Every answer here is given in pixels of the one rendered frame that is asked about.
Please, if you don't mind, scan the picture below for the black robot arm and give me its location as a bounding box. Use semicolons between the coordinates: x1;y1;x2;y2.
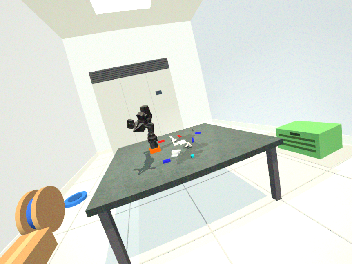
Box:
136;105;158;149

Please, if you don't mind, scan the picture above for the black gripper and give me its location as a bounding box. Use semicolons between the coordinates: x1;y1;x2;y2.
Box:
127;119;154;133

